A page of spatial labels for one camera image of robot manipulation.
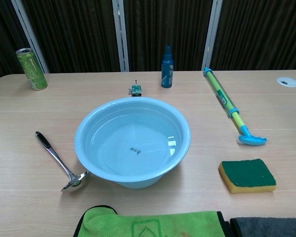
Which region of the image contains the grey metal partition post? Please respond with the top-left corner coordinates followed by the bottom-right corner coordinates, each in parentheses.
top-left (201, 0), bottom-right (223, 72)
top-left (10, 0), bottom-right (50, 74)
top-left (112, 0), bottom-right (130, 73)

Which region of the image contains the grey table cable grommet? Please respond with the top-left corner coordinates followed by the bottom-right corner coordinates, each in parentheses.
top-left (276, 77), bottom-right (296, 88)

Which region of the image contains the green energy drink can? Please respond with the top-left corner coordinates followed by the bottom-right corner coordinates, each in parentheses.
top-left (15, 47), bottom-right (48, 91)

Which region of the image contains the green and blue water pump toy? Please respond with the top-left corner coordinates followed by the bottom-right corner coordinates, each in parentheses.
top-left (203, 67), bottom-right (268, 147)

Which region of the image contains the metal ladle with black handle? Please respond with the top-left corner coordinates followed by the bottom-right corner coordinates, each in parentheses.
top-left (35, 131), bottom-right (89, 193)

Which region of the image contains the dark grey cloth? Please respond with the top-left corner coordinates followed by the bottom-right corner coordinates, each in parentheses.
top-left (229, 216), bottom-right (296, 237)

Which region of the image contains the dark blue spray bottle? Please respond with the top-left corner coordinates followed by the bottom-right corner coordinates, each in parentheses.
top-left (161, 44), bottom-right (174, 89)

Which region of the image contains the small green toy tank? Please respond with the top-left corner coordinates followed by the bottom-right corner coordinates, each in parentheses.
top-left (128, 79), bottom-right (143, 97)

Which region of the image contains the green microfibre cloth black trim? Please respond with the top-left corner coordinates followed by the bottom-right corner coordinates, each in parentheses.
top-left (73, 204), bottom-right (234, 237)

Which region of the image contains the light blue plastic basin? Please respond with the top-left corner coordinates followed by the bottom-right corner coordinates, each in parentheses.
top-left (74, 96), bottom-right (192, 190)

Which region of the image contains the yellow sponge with green scourer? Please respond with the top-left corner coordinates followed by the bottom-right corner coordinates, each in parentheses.
top-left (218, 158), bottom-right (277, 194)

